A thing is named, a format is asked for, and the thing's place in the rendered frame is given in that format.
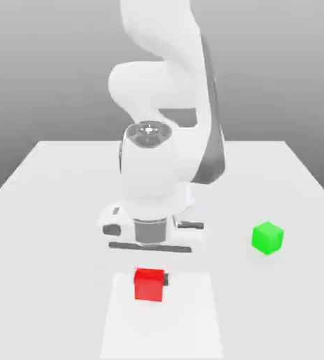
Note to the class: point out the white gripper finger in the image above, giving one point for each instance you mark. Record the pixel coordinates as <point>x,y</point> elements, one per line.
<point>167,279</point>

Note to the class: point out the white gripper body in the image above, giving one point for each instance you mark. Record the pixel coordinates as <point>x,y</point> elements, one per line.
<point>150,254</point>

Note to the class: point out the small red cube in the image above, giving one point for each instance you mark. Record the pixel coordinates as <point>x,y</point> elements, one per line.
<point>149,285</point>

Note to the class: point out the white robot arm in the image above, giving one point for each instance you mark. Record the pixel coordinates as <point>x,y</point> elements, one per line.
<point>150,174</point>

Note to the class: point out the small green cube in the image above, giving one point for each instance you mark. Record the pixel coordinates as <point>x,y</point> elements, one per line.
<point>267,238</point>

